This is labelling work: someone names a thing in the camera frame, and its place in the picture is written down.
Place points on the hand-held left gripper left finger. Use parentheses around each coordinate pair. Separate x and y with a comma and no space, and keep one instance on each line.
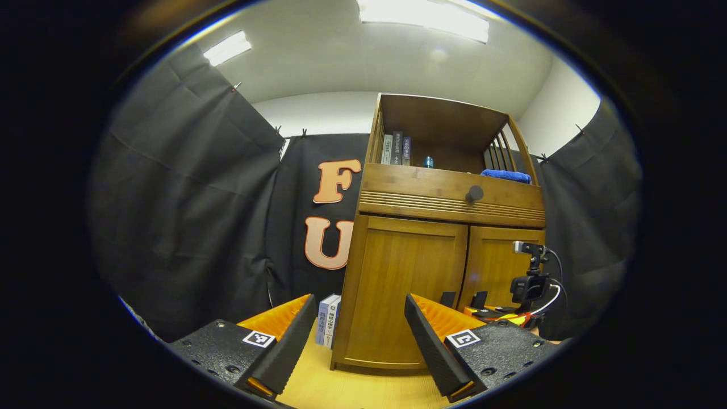
(292,346)

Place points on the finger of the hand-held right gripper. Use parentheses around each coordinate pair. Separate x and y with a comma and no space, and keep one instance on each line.
(494,313)

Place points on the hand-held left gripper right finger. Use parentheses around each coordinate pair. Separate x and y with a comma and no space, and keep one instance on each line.
(431,352)

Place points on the wooden shoe cabinet door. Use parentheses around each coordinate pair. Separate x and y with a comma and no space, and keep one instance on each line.
(494,267)
(403,284)

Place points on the wooden double-door shoe cabinet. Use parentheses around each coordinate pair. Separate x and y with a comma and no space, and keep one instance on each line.
(443,122)

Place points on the wooden cabinet drawer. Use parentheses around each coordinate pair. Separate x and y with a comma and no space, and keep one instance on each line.
(414,182)

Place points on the black round drawer knob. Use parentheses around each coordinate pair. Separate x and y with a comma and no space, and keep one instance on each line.
(474,193)

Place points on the blue folded towel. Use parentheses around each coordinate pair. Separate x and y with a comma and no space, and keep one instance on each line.
(505,176)

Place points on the blue upright book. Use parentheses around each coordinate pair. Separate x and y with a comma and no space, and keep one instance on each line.
(406,151)

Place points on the dark upright book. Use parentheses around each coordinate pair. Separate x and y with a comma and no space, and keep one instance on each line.
(397,147)

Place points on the grey upright book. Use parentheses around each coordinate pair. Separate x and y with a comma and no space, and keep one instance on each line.
(387,149)

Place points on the wide ceiling light panel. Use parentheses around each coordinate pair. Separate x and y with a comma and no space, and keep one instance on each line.
(423,17)

